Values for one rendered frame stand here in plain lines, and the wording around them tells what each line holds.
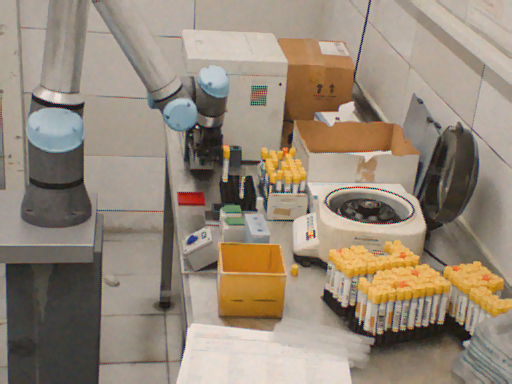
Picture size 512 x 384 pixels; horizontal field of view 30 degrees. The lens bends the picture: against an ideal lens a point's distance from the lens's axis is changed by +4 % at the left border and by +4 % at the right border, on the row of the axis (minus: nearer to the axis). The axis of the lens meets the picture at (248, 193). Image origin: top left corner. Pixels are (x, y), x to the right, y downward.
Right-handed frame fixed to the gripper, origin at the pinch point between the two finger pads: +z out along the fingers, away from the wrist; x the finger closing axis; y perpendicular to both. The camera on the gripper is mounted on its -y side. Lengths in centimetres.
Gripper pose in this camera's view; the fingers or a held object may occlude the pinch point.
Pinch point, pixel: (202, 160)
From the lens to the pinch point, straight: 250.1
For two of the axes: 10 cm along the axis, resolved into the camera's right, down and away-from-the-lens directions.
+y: 0.7, 8.1, -5.8
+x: 9.9, 0.2, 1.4
